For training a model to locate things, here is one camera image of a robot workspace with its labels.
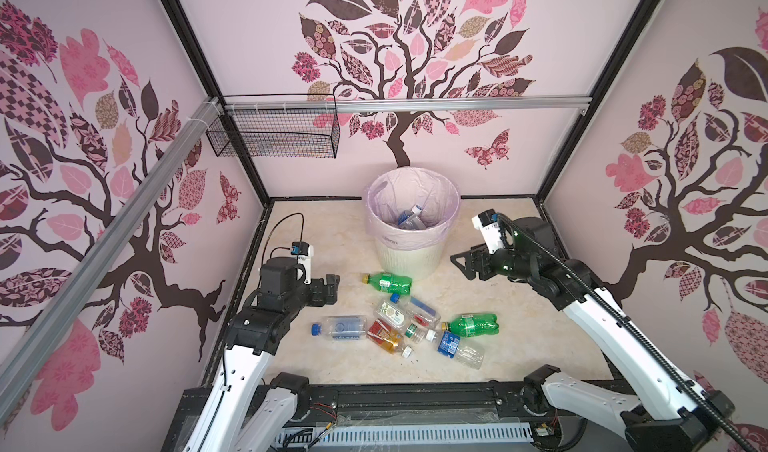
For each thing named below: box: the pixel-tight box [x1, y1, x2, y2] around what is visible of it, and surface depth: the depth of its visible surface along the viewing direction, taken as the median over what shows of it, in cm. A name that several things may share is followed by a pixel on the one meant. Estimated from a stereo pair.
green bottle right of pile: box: [441, 313, 499, 337], surface depth 83 cm
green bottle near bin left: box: [362, 272, 412, 296], surface depth 94 cm
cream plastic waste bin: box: [374, 222, 450, 281], surface depth 80 cm
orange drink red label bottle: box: [366, 318, 413, 359], surface depth 82 cm
